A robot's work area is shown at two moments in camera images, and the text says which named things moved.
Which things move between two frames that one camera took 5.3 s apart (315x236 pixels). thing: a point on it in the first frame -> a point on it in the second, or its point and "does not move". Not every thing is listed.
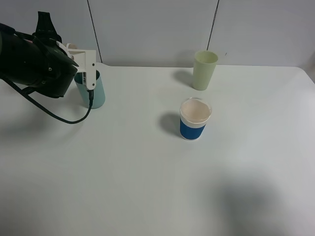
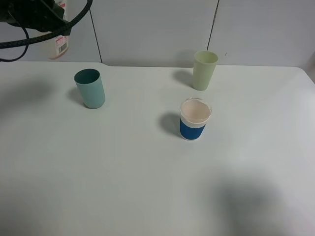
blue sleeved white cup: (194, 112) does not move
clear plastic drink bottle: (78, 55) -> (58, 44)
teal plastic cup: (98, 98) does not move
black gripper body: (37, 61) -> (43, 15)
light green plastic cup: (204, 65) does not move
